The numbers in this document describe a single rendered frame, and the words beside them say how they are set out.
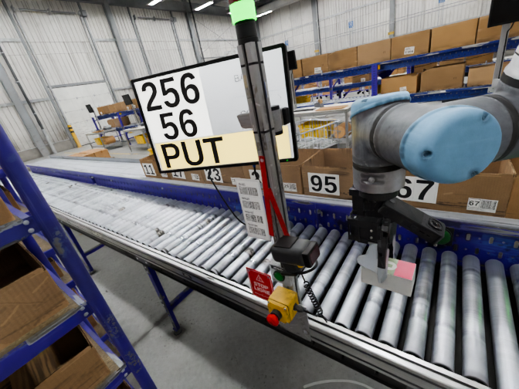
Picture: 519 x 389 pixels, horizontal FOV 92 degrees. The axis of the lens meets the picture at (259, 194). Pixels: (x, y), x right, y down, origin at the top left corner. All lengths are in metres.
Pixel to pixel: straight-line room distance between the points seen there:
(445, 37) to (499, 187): 4.58
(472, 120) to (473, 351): 0.69
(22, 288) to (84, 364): 0.22
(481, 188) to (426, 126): 0.85
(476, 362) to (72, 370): 0.93
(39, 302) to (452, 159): 0.70
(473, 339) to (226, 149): 0.86
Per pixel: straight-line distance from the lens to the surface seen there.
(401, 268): 0.63
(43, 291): 0.65
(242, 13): 0.60
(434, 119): 0.36
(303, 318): 0.91
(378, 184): 0.49
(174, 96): 0.84
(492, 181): 1.18
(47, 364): 0.90
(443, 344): 0.93
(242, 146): 0.77
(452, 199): 1.20
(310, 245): 0.65
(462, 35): 5.61
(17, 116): 16.97
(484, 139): 0.38
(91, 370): 0.75
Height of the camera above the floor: 1.48
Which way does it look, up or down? 24 degrees down
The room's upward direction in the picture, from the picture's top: 11 degrees counter-clockwise
